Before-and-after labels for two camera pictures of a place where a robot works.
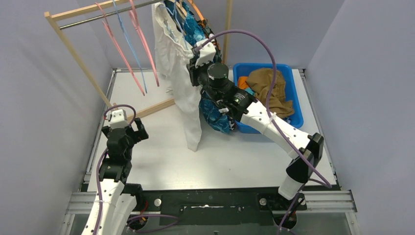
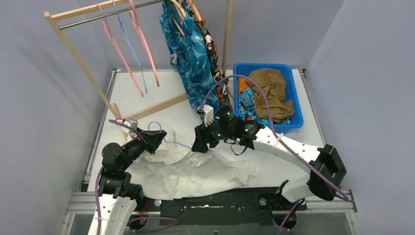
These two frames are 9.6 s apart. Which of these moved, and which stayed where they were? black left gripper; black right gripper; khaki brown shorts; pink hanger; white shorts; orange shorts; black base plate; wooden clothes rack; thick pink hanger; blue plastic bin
Moved: black left gripper; white shorts; black right gripper
Stayed: pink hanger; black base plate; thick pink hanger; orange shorts; blue plastic bin; khaki brown shorts; wooden clothes rack
